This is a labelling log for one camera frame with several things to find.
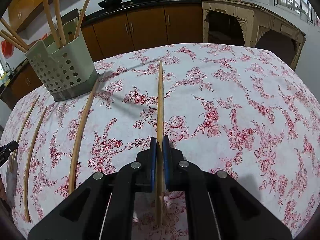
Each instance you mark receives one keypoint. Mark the black kitchen countertop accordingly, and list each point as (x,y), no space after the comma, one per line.
(155,0)

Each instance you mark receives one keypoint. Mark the metal faucet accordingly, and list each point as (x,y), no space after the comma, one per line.
(8,67)

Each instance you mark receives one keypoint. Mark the gas stove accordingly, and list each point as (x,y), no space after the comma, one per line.
(130,4)

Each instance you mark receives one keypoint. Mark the yellow detergent bottle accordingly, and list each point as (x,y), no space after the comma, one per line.
(5,79)

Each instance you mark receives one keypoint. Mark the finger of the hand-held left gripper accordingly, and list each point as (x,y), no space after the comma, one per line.
(8,148)

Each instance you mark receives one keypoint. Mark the green perforated chopstick holder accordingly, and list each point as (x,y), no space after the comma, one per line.
(67,70)

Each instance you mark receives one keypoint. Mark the red plastic bag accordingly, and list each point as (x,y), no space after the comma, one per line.
(7,48)

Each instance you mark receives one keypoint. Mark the red floral tablecloth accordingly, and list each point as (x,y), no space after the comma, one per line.
(225,92)

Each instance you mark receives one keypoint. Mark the brown wall cabinets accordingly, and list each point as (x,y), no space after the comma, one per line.
(22,5)

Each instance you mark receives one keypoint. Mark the old white wooden table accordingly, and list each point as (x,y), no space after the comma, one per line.
(250,12)

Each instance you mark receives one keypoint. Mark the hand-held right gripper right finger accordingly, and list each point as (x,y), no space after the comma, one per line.
(167,165)

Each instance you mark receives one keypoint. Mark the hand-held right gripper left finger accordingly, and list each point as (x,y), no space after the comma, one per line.
(153,165)

